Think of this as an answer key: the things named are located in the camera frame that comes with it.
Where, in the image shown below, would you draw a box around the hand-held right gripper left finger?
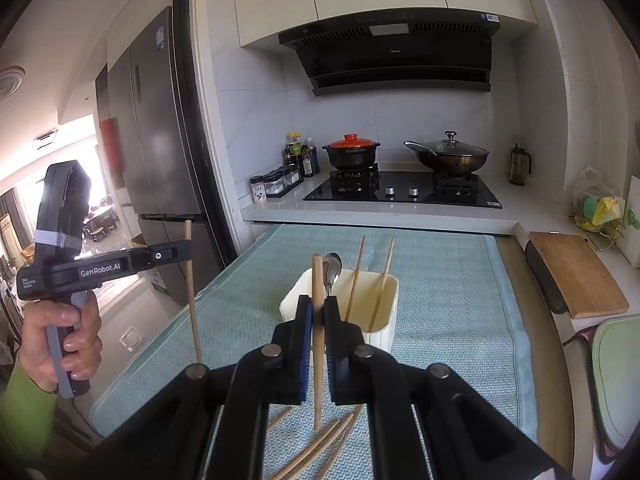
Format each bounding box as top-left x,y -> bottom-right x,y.
95,296 -> 315,480

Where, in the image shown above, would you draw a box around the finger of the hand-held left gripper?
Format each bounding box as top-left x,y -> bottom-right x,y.
133,239 -> 194,276

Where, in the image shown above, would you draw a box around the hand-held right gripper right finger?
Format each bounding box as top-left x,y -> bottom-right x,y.
322,296 -> 576,480

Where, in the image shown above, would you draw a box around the long wooden chopstick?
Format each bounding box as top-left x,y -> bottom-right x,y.
369,237 -> 396,334
312,253 -> 325,432
344,234 -> 367,324
183,219 -> 204,364

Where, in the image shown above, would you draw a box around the cream ribbed utensil holder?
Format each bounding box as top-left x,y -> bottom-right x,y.
279,268 -> 400,357

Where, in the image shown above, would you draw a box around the metal spoon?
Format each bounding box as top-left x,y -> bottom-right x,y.
322,252 -> 344,356

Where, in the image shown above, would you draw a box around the pile of wooden chopsticks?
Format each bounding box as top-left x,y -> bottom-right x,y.
267,402 -> 365,480

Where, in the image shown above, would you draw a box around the person's left forearm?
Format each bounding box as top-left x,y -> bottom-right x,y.
0,359 -> 60,480

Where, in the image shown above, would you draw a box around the person's left hand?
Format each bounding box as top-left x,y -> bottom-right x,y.
18,296 -> 104,393

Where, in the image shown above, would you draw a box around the dining furniture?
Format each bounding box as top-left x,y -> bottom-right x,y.
82,199 -> 122,244

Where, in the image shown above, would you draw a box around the grey refrigerator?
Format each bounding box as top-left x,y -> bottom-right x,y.
106,5 -> 223,307

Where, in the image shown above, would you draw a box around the light blue table cloth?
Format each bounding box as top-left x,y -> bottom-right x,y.
90,223 -> 532,480

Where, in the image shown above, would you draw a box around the round ceiling light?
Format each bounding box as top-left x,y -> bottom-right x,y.
0,65 -> 26,100

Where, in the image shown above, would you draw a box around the seasoning jars and bottles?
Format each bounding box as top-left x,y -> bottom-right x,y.
263,164 -> 304,197

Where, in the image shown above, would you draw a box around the yellow cap sauce bottle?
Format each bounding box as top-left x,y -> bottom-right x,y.
285,131 -> 303,168

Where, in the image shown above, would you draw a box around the dark sauce bottle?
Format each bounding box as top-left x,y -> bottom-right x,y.
302,136 -> 320,179

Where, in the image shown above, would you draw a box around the black gas stove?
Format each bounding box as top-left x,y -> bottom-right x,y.
303,169 -> 503,209

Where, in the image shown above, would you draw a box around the black clay pot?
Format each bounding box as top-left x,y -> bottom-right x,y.
321,142 -> 382,171

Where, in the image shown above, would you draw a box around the orange pot lid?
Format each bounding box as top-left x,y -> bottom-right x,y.
327,133 -> 377,150

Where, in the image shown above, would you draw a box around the dark wok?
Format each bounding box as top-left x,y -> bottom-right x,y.
404,141 -> 490,177

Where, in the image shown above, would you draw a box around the glass wok lid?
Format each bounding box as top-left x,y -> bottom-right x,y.
412,130 -> 488,157

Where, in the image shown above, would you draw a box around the wooden cutting board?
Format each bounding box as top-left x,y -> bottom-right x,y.
528,231 -> 630,320

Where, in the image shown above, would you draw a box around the glass press pitcher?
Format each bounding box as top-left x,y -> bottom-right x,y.
508,142 -> 532,186

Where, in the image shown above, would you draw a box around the light green cutting board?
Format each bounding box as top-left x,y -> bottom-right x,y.
589,314 -> 640,465

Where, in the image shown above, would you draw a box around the plastic bag with sponges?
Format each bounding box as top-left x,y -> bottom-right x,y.
571,165 -> 629,252

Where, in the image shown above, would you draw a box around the black range hood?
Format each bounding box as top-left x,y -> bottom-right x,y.
278,7 -> 501,97

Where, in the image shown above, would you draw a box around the red wall box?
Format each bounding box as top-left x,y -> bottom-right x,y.
98,117 -> 126,177

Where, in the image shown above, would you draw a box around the black door frame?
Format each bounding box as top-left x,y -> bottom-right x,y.
171,0 -> 240,273

